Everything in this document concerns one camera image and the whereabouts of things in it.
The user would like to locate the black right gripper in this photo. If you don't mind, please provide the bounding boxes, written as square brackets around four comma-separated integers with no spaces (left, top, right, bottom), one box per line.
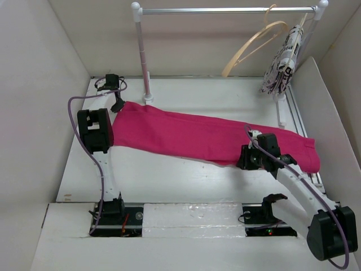
[235,144,266,170]

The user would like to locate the pink trousers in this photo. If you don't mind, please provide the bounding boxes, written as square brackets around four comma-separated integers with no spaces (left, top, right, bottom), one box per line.
[108,100,322,173]

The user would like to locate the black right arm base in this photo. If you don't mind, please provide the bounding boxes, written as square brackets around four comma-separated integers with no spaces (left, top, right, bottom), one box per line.
[238,194,297,237]

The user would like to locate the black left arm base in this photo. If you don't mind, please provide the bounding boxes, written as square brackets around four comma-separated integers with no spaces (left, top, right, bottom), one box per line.
[89,199,144,238]

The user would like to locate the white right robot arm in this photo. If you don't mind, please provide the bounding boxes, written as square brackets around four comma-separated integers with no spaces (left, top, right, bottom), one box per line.
[237,129,358,270]

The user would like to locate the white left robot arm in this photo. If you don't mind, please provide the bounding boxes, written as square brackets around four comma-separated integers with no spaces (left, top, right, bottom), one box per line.
[74,74,127,224]

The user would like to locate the wooden hanger with garment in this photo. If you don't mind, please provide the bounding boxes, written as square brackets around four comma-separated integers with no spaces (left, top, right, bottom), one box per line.
[268,15,307,95]

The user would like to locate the white clothes rack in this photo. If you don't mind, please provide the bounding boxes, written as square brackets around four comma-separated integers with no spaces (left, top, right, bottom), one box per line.
[130,1,329,128]

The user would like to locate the black white printed garment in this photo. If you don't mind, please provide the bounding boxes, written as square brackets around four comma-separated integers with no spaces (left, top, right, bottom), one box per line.
[259,24,303,95]

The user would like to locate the aluminium rail right side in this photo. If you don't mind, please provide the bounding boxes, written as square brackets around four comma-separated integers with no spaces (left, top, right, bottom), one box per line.
[286,86,326,195]

